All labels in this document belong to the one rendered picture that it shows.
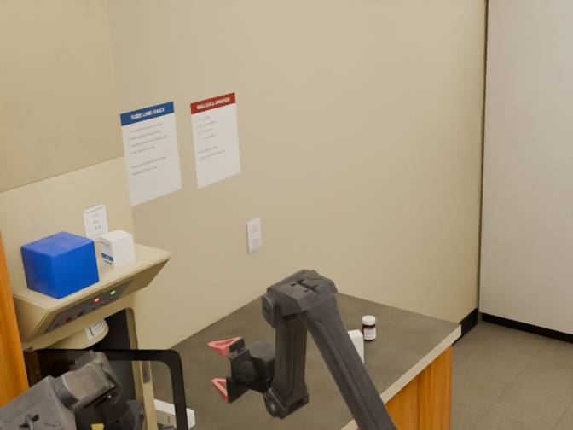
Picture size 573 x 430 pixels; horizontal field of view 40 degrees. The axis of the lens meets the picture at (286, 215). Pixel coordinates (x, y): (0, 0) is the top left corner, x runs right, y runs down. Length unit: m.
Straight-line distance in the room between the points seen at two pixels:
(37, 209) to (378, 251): 2.18
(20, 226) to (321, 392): 1.03
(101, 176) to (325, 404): 0.91
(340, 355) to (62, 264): 0.55
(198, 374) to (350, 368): 1.09
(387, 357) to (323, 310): 1.09
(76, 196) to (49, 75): 0.25
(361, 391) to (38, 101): 0.81
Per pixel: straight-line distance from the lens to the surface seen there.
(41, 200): 1.60
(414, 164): 3.70
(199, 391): 2.28
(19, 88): 1.55
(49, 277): 1.53
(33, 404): 1.03
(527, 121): 4.22
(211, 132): 2.53
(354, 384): 1.34
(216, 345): 1.85
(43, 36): 1.58
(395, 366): 2.35
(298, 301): 1.30
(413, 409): 2.51
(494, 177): 4.36
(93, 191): 1.67
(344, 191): 3.20
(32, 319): 1.57
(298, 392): 1.65
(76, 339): 1.77
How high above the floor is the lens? 2.11
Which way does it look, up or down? 19 degrees down
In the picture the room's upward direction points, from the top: 3 degrees counter-clockwise
